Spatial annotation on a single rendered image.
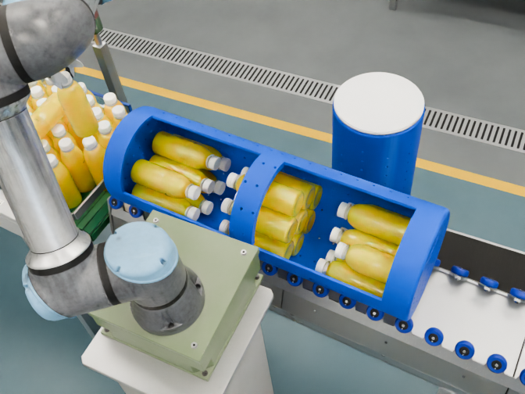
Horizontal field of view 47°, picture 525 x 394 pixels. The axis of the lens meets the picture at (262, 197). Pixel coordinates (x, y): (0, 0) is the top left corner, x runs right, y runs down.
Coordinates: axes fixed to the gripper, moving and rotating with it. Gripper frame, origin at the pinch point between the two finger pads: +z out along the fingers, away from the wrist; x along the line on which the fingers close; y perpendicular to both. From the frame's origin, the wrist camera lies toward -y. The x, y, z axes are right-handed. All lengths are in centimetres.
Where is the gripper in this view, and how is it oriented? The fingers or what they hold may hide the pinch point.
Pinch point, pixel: (63, 78)
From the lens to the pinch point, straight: 165.2
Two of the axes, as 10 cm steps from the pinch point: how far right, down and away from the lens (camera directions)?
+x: 4.6, -7.3, 5.0
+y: 8.8, 3.3, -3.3
